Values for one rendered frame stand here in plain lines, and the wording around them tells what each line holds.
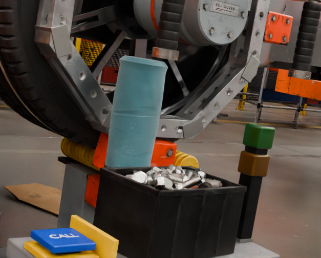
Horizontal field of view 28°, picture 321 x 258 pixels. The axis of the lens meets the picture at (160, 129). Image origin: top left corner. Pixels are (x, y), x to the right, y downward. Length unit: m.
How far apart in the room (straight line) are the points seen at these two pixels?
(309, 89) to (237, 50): 4.14
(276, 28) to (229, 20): 0.33
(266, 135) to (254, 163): 0.05
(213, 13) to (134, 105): 0.22
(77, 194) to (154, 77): 0.44
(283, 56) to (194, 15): 3.05
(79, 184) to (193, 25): 0.49
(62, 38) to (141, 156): 0.25
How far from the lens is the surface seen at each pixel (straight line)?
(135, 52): 1.40
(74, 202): 1.49
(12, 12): 1.22
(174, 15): 1.03
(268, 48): 2.24
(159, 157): 1.34
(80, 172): 1.47
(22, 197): 2.90
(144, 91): 1.14
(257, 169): 1.13
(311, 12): 1.28
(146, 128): 1.15
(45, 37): 1.18
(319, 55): 3.99
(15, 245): 0.98
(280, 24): 1.54
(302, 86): 5.67
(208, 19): 1.18
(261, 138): 1.12
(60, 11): 1.17
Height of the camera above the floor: 0.77
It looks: 7 degrees down
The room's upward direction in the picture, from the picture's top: 9 degrees clockwise
